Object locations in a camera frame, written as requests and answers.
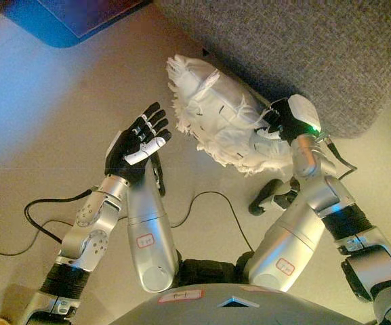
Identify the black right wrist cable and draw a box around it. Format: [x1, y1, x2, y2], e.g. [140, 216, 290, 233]
[323, 138, 358, 180]

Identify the black floor cable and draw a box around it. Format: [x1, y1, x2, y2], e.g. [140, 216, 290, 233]
[169, 191, 255, 255]

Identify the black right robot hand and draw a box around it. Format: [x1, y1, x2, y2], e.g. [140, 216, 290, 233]
[254, 93, 321, 146]

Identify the grey robot torso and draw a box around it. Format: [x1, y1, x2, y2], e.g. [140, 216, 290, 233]
[112, 284, 379, 325]

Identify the white fringed pillow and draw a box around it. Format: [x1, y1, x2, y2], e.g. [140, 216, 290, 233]
[165, 53, 294, 179]

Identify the silver robot leg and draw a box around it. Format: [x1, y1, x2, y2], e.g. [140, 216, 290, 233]
[125, 154, 179, 294]
[244, 177, 331, 294]

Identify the grey fabric sofa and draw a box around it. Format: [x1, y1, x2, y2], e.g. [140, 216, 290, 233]
[154, 0, 391, 139]

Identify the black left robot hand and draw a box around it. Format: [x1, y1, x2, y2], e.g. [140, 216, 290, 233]
[104, 102, 173, 186]

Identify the silver right robot leg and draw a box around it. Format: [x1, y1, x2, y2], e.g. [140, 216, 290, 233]
[244, 177, 331, 294]

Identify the blue box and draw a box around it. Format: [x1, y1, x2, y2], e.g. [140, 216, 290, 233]
[0, 0, 155, 49]

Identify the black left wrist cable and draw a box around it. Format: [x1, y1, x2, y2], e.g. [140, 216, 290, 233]
[24, 188, 94, 244]

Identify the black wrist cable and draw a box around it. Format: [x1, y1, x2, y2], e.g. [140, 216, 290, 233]
[24, 188, 94, 244]
[323, 138, 358, 180]

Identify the black robot waist block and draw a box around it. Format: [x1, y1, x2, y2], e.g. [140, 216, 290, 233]
[178, 259, 247, 285]

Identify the silver left robot leg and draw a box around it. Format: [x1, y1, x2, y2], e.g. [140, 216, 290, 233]
[125, 154, 179, 294]

